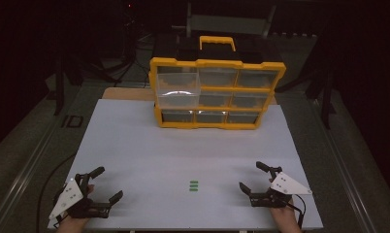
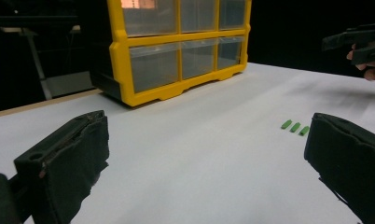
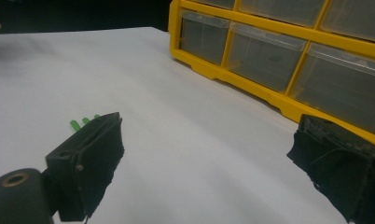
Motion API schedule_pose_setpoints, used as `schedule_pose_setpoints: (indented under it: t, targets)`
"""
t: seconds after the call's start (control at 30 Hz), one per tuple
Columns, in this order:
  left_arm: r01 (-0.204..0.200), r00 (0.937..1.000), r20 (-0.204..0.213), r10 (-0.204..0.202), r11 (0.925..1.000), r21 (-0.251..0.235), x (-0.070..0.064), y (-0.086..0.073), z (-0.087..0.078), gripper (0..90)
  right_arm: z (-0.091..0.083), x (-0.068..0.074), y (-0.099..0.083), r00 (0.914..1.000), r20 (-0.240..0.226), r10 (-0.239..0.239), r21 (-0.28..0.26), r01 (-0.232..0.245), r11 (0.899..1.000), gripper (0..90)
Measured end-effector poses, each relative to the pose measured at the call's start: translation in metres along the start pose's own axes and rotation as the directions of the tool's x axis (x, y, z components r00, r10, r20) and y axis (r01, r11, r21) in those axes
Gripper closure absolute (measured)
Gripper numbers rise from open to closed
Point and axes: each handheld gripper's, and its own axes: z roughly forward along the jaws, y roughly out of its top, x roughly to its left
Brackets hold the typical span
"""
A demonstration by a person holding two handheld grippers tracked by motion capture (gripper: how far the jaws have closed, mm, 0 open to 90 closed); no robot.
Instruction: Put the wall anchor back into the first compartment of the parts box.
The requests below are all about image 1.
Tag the yellow black drawer organizer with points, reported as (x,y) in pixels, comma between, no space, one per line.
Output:
(217,63)

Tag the set of clear drawers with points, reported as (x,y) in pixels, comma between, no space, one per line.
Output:
(254,79)

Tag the metal floor rail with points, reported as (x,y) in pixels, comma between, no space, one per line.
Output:
(25,168)
(341,161)

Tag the grey metal frame stand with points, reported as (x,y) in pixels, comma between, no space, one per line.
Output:
(228,24)

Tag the person's right hand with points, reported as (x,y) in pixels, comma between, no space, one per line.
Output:
(285,220)

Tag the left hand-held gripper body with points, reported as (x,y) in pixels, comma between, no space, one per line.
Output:
(74,194)

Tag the dark tripod stand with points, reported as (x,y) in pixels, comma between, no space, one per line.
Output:
(130,39)

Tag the wooden table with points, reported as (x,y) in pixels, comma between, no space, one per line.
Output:
(128,93)

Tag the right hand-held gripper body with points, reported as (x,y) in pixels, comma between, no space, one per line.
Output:
(286,186)

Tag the black stand leg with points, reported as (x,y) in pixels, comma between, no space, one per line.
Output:
(58,97)

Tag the person's left hand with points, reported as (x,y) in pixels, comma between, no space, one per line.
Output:
(73,225)

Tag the clear plastic drawer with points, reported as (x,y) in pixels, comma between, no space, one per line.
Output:
(177,101)

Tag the white table cover sheet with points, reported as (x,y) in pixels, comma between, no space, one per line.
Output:
(183,152)

